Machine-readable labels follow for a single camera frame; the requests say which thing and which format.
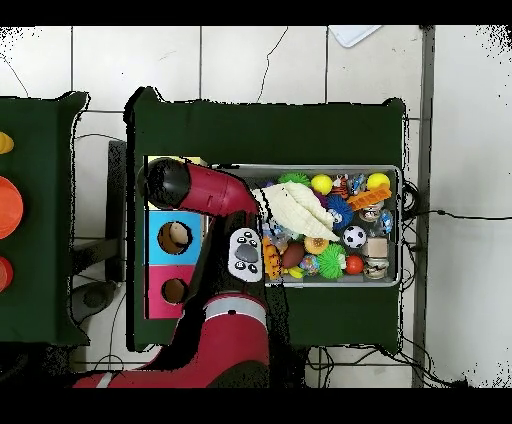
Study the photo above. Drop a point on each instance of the cream waffle cloth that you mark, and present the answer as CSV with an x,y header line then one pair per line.
x,y
296,208

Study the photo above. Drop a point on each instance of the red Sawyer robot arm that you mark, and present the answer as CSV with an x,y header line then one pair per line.
x,y
216,192

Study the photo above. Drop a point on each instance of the wooden box with three holes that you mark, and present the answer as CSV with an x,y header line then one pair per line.
x,y
156,224

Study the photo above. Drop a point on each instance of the silver mesh bin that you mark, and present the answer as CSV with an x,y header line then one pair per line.
x,y
360,283

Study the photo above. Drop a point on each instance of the green spiky ball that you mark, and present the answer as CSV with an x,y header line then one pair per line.
x,y
294,178
331,260

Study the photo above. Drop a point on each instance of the plain yellow ball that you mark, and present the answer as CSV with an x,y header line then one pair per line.
x,y
322,184

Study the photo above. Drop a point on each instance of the dark green table cloth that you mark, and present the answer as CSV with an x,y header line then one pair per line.
x,y
260,132

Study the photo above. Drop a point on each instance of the blue spiky ball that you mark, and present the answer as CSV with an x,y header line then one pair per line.
x,y
340,212

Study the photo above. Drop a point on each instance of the black and white soccer ball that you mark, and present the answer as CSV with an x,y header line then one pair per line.
x,y
354,236

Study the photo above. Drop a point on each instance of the plain orange ball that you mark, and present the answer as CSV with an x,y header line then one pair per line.
x,y
354,264

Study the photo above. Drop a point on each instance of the orange toy brick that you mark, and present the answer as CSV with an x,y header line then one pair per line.
x,y
368,196

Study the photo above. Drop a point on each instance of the wooden cube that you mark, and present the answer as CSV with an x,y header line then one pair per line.
x,y
376,246

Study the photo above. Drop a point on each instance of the yellow smiley ball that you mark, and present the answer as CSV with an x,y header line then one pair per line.
x,y
378,181

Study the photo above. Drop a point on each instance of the white tray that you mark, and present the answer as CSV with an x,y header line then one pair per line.
x,y
352,35

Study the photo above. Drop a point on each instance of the neighbouring green cloth table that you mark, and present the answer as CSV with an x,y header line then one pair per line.
x,y
48,220

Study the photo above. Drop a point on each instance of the orange plastic bowl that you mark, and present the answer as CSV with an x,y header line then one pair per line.
x,y
10,208

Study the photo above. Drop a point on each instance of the red plastic dish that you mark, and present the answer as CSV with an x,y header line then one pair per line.
x,y
4,274

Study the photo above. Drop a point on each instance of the yellow plastic toy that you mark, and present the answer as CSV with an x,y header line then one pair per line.
x,y
4,143

